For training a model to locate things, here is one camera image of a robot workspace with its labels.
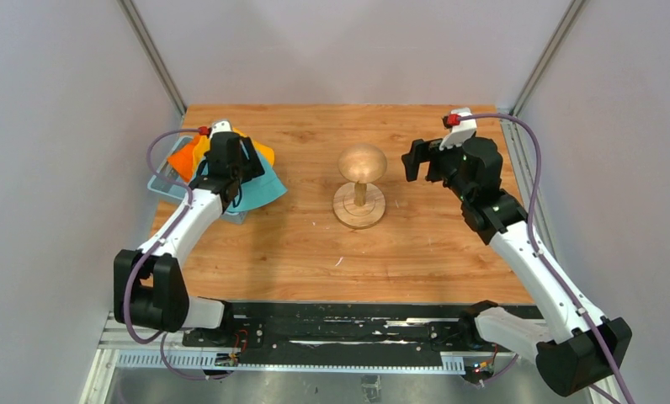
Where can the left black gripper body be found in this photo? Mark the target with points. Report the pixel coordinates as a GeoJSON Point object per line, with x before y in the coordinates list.
{"type": "Point", "coordinates": [237, 172]}

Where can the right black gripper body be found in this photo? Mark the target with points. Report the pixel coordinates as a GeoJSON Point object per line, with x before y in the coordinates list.
{"type": "Point", "coordinates": [444, 163]}

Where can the teal bucket hat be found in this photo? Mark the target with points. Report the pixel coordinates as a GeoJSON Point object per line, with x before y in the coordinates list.
{"type": "Point", "coordinates": [258, 192]}

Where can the orange bucket hat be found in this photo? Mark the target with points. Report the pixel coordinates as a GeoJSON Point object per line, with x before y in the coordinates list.
{"type": "Point", "coordinates": [182, 160]}

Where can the yellow bucket hat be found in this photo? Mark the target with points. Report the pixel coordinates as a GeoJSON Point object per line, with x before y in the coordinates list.
{"type": "Point", "coordinates": [201, 144]}

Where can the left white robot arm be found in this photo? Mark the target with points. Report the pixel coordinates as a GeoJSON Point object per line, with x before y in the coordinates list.
{"type": "Point", "coordinates": [149, 289]}

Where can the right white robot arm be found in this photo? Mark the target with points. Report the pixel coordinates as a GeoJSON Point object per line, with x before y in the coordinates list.
{"type": "Point", "coordinates": [579, 345]}

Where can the wooden hat stand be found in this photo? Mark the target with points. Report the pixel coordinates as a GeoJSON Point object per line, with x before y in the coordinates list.
{"type": "Point", "coordinates": [359, 204]}

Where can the light blue plastic basket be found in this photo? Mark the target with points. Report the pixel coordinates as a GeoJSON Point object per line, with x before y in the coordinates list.
{"type": "Point", "coordinates": [170, 190]}

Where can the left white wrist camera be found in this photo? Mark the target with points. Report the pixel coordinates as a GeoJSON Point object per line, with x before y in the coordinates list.
{"type": "Point", "coordinates": [217, 127]}

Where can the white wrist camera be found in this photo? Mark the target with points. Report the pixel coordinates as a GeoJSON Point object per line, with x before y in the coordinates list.
{"type": "Point", "coordinates": [459, 129]}
{"type": "Point", "coordinates": [217, 127]}

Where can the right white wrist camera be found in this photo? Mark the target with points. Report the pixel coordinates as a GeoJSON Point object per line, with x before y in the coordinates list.
{"type": "Point", "coordinates": [459, 129]}

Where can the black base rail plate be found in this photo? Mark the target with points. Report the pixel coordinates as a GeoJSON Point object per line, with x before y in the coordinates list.
{"type": "Point", "coordinates": [424, 338]}

